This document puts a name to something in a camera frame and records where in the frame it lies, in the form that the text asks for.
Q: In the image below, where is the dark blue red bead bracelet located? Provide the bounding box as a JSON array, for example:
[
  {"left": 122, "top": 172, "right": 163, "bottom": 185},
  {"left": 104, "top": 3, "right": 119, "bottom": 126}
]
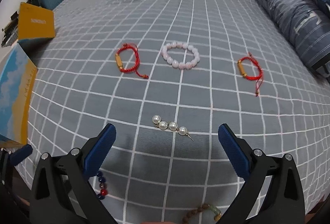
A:
[{"left": 95, "top": 170, "right": 109, "bottom": 201}]

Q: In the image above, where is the brown green bead bracelet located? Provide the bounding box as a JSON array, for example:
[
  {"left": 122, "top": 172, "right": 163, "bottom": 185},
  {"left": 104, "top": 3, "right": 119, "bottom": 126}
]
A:
[{"left": 182, "top": 203, "right": 223, "bottom": 224}]

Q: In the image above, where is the red cord bracelet gold tube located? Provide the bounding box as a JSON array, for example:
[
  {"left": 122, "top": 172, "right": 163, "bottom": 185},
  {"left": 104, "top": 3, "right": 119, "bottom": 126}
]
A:
[{"left": 115, "top": 43, "right": 149, "bottom": 79}]

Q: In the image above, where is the pink bead bracelet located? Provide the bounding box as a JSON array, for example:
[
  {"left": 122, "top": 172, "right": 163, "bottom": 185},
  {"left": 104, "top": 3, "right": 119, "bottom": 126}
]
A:
[{"left": 160, "top": 41, "right": 201, "bottom": 71}]

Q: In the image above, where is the blue yellow cardboard box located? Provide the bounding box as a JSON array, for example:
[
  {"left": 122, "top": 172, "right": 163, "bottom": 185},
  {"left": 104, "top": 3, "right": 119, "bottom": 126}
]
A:
[{"left": 0, "top": 2, "right": 55, "bottom": 148}]

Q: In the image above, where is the grey checked bed sheet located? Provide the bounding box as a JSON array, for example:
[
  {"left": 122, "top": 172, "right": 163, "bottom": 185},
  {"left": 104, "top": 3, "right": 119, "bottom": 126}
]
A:
[{"left": 18, "top": 0, "right": 329, "bottom": 223}]

